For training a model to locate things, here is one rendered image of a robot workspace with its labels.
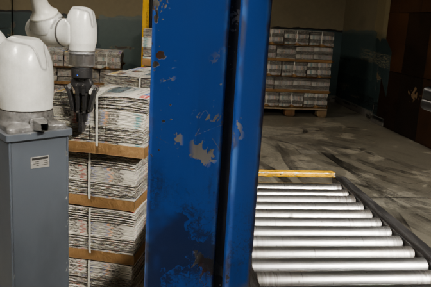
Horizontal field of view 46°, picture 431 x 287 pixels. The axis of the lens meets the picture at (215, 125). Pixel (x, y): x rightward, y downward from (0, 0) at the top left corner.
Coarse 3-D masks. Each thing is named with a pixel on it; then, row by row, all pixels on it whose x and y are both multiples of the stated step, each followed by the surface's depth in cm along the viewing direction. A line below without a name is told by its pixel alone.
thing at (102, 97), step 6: (108, 90) 199; (114, 90) 200; (120, 90) 201; (102, 96) 185; (102, 102) 186; (102, 108) 186; (90, 114) 187; (102, 114) 186; (90, 120) 188; (102, 120) 187; (90, 126) 188; (102, 126) 187; (90, 132) 188; (102, 132) 187; (90, 138) 189; (102, 138) 188
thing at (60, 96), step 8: (64, 88) 196; (72, 88) 196; (104, 88) 203; (56, 96) 188; (64, 96) 188; (88, 96) 186; (56, 104) 189; (64, 104) 188; (88, 104) 187; (56, 112) 189; (64, 112) 189; (72, 112) 189; (64, 120) 190; (72, 120) 189; (88, 120) 188; (72, 128) 189; (88, 128) 188; (72, 136) 190; (80, 136) 189; (88, 136) 189
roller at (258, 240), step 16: (256, 240) 132; (272, 240) 133; (288, 240) 133; (304, 240) 134; (320, 240) 134; (336, 240) 135; (352, 240) 136; (368, 240) 136; (384, 240) 137; (400, 240) 137
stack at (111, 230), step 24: (72, 168) 198; (96, 168) 196; (120, 168) 194; (144, 168) 204; (72, 192) 200; (96, 192) 198; (120, 192) 196; (72, 216) 202; (96, 216) 200; (120, 216) 198; (144, 216) 210; (72, 240) 204; (96, 240) 202; (120, 240) 200; (144, 240) 215; (72, 264) 207; (96, 264) 205; (120, 264) 203; (144, 264) 219
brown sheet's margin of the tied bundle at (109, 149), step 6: (108, 144) 188; (108, 150) 188; (114, 150) 188; (120, 150) 188; (126, 150) 187; (132, 150) 187; (138, 150) 186; (126, 156) 188; (132, 156) 187; (138, 156) 187; (144, 156) 187
